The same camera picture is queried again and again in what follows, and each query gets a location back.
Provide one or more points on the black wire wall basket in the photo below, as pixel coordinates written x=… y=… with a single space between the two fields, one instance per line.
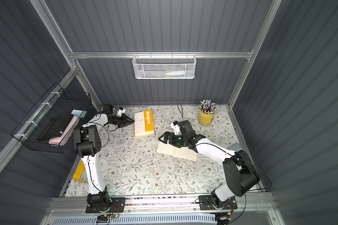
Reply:
x=60 y=102

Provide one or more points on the white tube in basket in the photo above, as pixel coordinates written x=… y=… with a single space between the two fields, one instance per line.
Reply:
x=177 y=73

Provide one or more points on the pink stapler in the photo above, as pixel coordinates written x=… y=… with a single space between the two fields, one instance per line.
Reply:
x=65 y=131

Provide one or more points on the black pouch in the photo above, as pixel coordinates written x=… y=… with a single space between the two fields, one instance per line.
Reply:
x=51 y=129

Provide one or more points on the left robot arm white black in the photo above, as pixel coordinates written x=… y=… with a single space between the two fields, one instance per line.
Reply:
x=87 y=143

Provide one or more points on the white wire mesh basket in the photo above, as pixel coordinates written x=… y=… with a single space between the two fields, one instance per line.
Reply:
x=155 y=68

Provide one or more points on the yellow pencil cup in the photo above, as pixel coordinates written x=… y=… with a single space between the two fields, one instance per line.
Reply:
x=206 y=119

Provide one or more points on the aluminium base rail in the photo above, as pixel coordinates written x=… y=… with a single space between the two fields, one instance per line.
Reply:
x=150 y=204

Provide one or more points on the light blue sticky notes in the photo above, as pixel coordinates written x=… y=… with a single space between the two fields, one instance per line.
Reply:
x=78 y=113

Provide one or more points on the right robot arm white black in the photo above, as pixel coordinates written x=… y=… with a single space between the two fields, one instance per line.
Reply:
x=240 y=173

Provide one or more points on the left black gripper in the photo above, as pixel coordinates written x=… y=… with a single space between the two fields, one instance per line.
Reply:
x=120 y=120

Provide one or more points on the light blue phone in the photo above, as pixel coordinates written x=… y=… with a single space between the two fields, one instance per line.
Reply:
x=235 y=147

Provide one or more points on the bundle of pencils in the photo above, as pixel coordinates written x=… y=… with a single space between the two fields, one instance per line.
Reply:
x=208 y=107

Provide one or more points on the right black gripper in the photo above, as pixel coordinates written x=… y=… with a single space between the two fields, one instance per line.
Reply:
x=173 y=138

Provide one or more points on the cream lined notebook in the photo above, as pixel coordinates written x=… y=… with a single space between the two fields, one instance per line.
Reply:
x=183 y=152

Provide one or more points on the yellow framed box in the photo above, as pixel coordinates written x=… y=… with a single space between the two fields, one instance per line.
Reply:
x=80 y=174

